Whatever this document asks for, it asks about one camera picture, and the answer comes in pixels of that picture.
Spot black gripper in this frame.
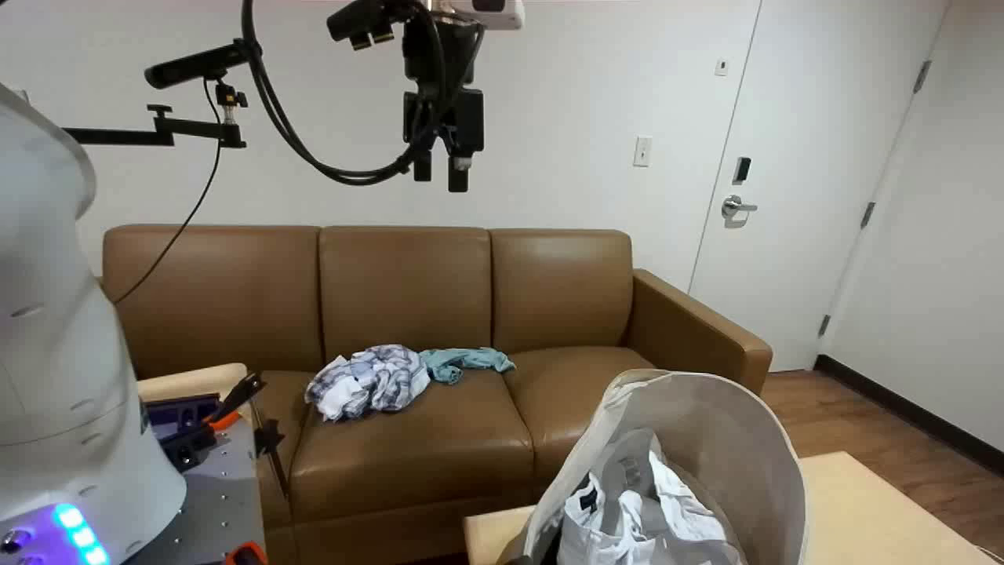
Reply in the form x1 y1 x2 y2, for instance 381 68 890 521
398 9 488 196

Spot white shorts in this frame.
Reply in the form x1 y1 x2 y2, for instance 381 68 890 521
556 436 745 565

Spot brown leather couch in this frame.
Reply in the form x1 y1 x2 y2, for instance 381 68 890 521
100 222 776 565

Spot teal cloth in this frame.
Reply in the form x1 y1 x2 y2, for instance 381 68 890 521
418 344 516 388

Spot white blue patterned clothes pile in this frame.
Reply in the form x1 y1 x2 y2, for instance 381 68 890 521
300 342 434 423

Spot small black clamp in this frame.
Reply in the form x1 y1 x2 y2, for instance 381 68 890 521
252 417 292 495

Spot orange black clamp tool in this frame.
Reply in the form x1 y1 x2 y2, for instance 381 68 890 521
152 372 266 472

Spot white entrance door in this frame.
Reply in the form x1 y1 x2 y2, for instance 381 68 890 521
686 0 951 374

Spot grey robot cart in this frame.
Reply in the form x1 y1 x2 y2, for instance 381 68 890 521
122 362 269 565

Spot white closet door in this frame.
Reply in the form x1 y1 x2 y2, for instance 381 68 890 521
815 0 1004 452

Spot black baseboard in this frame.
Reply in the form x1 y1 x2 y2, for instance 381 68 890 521
813 353 1004 477

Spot light wooden coffee table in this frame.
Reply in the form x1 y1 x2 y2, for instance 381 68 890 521
460 448 999 565

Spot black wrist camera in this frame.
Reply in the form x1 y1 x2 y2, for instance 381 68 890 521
323 0 424 55

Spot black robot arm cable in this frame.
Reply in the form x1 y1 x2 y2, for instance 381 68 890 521
239 0 439 191

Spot thin black camera cable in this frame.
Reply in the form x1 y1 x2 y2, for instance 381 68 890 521
108 79 228 308

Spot black bar camera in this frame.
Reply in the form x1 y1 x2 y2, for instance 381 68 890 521
140 38 262 90

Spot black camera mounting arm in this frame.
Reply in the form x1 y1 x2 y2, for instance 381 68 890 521
61 79 252 152

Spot silver door handle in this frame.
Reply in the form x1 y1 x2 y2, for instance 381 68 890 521
719 191 760 227

